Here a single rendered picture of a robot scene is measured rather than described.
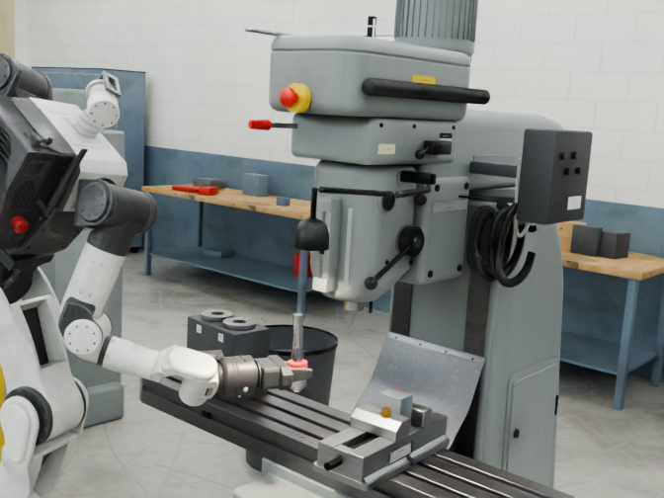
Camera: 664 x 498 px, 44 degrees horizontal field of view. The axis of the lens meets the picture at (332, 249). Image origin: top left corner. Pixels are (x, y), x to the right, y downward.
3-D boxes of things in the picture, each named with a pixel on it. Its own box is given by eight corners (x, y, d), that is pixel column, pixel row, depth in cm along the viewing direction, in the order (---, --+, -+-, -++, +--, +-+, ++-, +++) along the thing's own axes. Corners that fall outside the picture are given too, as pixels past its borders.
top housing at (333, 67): (349, 116, 160) (354, 33, 158) (256, 110, 177) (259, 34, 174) (472, 122, 196) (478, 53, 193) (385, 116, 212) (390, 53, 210)
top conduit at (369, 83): (373, 95, 160) (374, 77, 159) (357, 95, 162) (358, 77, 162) (490, 105, 193) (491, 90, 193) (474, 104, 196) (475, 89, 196)
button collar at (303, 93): (303, 113, 165) (305, 83, 164) (283, 112, 169) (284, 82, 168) (310, 114, 167) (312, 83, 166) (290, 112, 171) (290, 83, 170)
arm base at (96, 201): (95, 240, 164) (116, 188, 163) (54, 217, 170) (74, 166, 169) (145, 249, 177) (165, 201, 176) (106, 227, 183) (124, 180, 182)
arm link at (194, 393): (242, 380, 178) (191, 385, 173) (231, 407, 185) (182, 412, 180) (231, 339, 184) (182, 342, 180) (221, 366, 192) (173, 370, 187)
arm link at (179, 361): (213, 379, 174) (153, 362, 173) (206, 402, 180) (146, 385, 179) (221, 357, 179) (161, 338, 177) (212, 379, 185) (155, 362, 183)
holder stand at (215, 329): (231, 403, 214) (234, 330, 211) (185, 380, 230) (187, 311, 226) (268, 394, 222) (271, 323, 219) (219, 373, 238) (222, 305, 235)
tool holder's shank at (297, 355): (293, 364, 187) (294, 316, 185) (288, 360, 190) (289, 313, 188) (306, 362, 189) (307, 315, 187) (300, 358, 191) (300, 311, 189)
